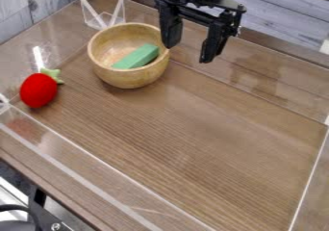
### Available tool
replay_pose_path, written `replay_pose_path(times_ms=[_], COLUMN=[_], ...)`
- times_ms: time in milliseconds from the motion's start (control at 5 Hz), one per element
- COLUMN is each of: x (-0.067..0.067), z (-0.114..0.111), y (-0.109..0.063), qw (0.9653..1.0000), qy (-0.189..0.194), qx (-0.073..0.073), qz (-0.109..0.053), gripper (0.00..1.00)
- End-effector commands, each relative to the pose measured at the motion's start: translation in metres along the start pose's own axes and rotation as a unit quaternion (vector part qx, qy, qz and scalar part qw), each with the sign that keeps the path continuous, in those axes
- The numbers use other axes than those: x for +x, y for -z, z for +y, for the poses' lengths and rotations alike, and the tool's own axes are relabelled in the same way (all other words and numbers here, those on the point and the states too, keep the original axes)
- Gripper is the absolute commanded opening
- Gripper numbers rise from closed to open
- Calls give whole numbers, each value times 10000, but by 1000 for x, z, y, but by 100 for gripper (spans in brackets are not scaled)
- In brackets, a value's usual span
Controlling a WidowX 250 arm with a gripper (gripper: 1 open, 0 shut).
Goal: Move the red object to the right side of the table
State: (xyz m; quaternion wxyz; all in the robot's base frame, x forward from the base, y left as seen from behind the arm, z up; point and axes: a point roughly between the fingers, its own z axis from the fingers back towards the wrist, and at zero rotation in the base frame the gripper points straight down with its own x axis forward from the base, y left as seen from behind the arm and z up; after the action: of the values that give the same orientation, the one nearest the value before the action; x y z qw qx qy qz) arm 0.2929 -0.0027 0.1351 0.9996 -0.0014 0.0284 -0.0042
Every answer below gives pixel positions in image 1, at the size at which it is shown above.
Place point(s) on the clear acrylic corner bracket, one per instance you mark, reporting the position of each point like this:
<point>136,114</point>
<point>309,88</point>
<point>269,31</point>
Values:
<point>99,21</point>

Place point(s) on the red plush strawberry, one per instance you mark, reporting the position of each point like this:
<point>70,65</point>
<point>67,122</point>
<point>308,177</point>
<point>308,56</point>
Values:
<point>39,88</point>

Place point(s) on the black table leg bracket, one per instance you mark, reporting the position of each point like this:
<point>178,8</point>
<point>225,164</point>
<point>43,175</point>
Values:
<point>48,221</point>

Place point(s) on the light wooden bowl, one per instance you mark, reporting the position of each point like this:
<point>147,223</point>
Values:
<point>111,44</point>

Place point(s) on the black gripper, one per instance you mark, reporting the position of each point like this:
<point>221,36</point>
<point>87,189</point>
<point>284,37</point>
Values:
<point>221,15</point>

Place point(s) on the green rectangular block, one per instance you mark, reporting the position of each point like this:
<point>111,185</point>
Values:
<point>138,58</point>

